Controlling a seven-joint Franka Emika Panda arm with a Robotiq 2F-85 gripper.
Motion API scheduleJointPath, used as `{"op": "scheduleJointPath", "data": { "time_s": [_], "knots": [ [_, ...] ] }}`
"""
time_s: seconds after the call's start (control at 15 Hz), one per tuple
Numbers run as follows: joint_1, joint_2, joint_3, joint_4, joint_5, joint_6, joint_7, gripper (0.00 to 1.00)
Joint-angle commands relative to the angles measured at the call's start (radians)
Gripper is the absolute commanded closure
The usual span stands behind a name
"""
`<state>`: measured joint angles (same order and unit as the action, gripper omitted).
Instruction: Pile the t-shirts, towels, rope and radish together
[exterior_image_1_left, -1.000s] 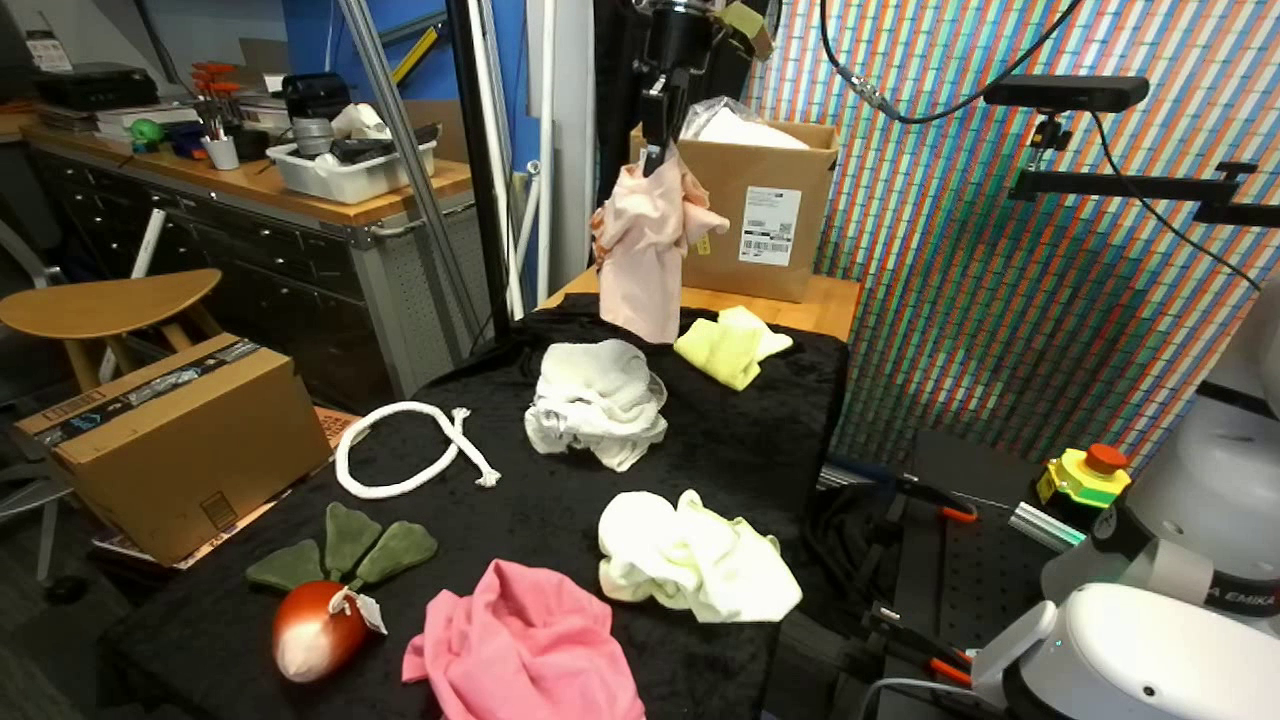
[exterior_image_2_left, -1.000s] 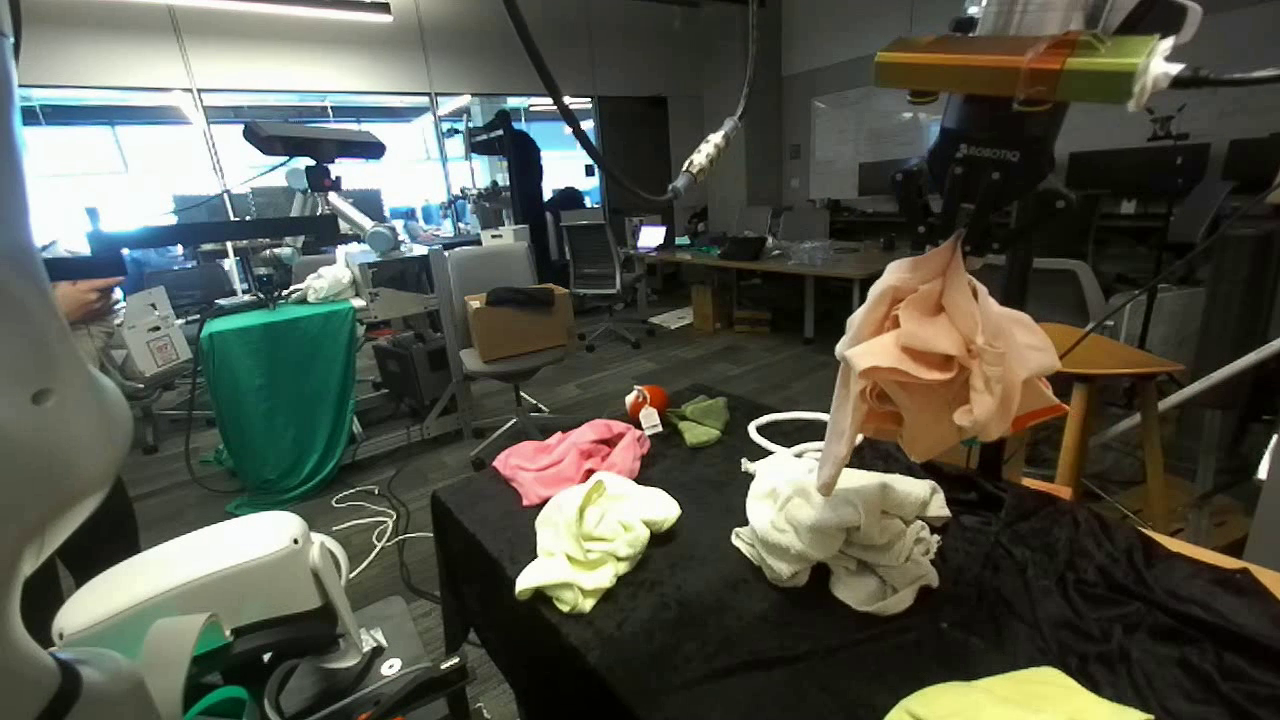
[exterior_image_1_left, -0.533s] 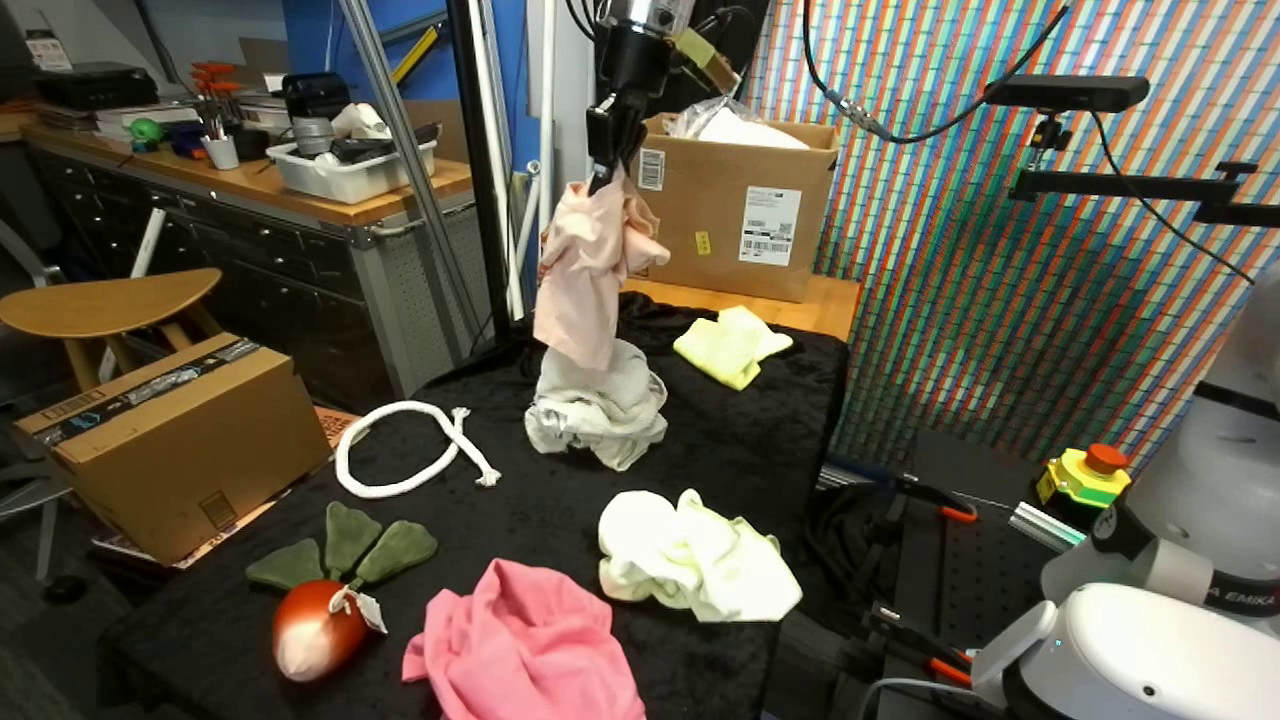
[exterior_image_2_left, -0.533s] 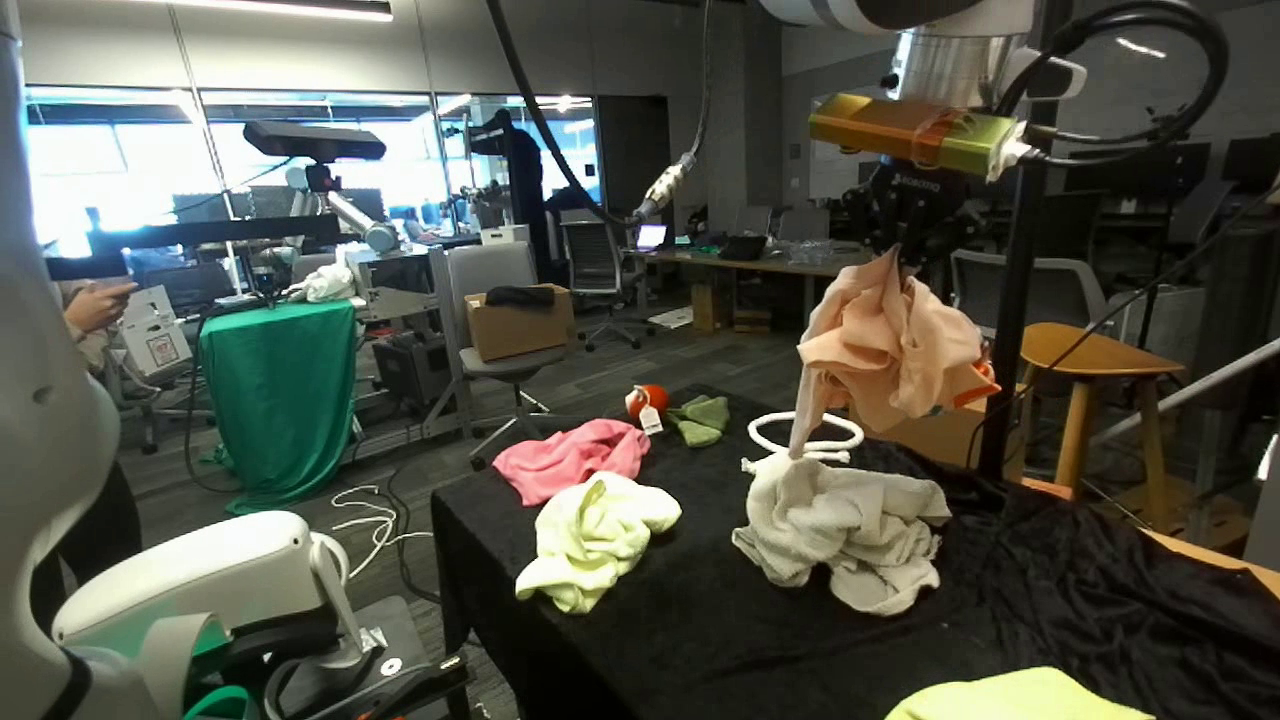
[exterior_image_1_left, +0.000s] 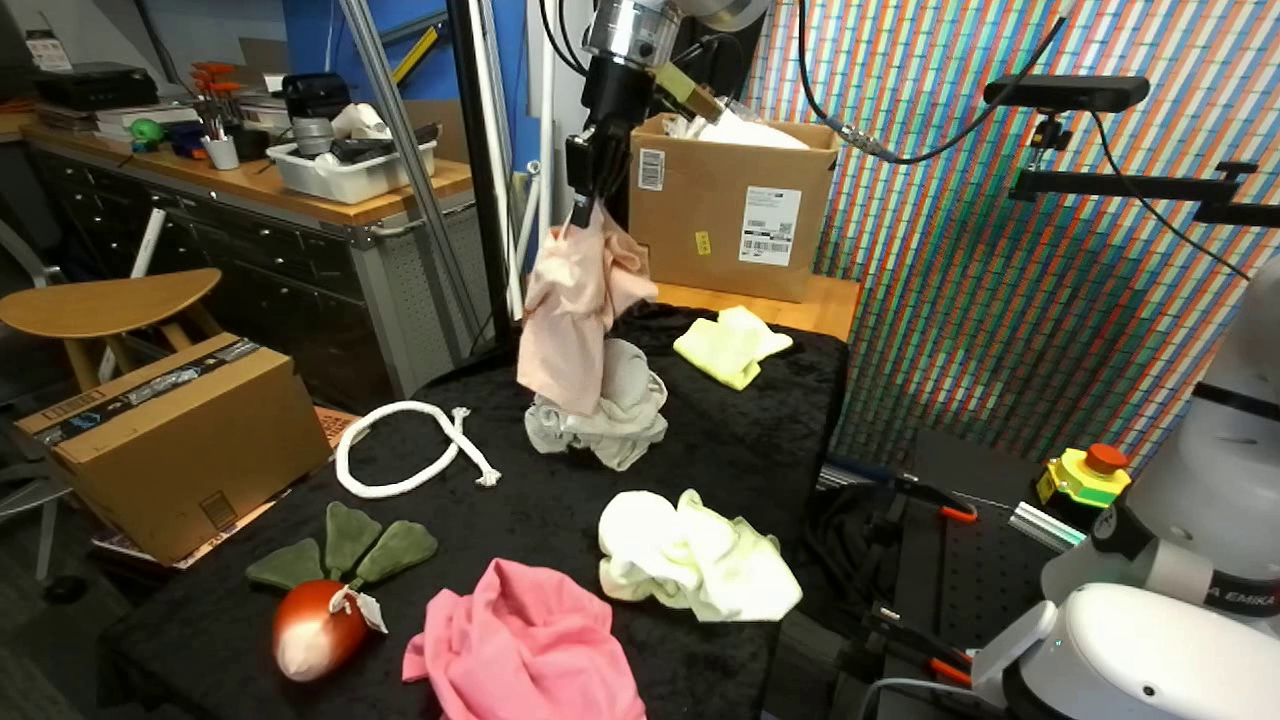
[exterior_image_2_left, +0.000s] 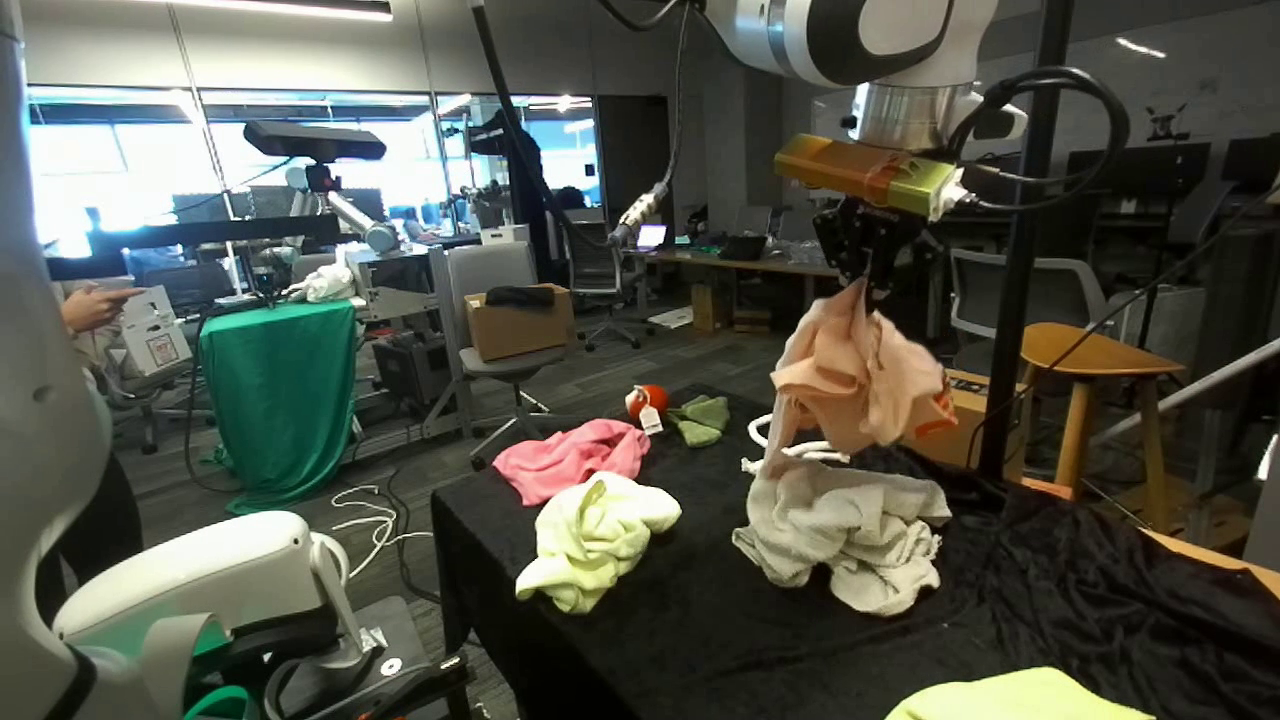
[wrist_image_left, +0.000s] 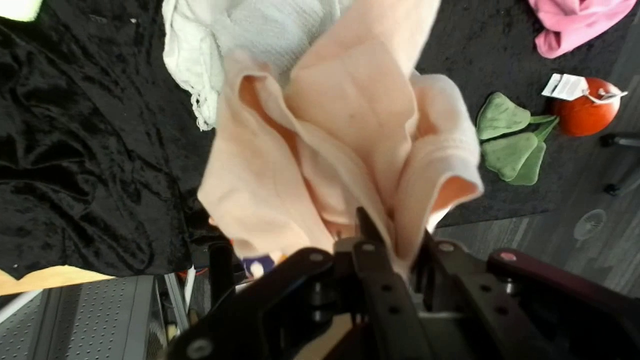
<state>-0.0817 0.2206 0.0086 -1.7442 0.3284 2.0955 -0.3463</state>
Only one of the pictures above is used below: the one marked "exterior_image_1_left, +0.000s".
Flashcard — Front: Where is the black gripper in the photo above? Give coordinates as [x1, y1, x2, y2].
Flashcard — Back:
[562, 55, 654, 224]

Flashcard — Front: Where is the peach printed t-shirt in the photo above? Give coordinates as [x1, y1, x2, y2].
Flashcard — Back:
[514, 206, 654, 415]

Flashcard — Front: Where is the yellow microfibre towel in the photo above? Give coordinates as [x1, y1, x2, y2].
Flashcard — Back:
[671, 305, 791, 391]

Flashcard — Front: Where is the pale green white towel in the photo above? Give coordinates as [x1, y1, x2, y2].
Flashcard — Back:
[597, 490, 804, 625]

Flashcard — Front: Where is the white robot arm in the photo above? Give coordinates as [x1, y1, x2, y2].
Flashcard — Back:
[562, 0, 769, 229]

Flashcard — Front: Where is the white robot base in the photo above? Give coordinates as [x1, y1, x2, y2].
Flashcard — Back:
[971, 267, 1280, 720]

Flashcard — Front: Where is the red plush radish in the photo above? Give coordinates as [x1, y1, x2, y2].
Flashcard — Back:
[244, 501, 438, 685]

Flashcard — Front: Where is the cardboard box on table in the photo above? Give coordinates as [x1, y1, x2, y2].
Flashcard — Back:
[628, 118, 835, 300]

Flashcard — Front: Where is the wooden workbench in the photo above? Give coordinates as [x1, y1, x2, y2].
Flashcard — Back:
[4, 110, 492, 398]

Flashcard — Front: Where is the white plastic tray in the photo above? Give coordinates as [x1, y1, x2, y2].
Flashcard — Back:
[266, 144, 409, 206]

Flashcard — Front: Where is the white t-shirt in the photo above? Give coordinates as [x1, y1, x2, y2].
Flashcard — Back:
[522, 339, 666, 472]

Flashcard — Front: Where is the black velvet table cloth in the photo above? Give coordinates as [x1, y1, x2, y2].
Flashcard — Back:
[93, 309, 844, 720]

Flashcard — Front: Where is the wooden stool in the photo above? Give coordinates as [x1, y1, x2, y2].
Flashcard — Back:
[0, 267, 221, 387]

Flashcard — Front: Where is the pink towel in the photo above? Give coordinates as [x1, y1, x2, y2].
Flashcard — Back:
[398, 562, 647, 720]

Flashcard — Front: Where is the cardboard box on floor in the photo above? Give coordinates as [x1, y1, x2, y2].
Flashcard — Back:
[21, 333, 327, 564]

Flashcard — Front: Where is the emergency stop button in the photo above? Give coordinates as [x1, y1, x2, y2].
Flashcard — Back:
[1037, 445, 1130, 510]

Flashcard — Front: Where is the gold wrist camera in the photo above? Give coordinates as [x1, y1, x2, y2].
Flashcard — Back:
[652, 65, 720, 126]

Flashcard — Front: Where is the white rope loop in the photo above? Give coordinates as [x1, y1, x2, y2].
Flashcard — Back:
[330, 398, 503, 505]

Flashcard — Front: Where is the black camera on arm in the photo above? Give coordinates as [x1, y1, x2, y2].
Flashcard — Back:
[983, 76, 1280, 229]

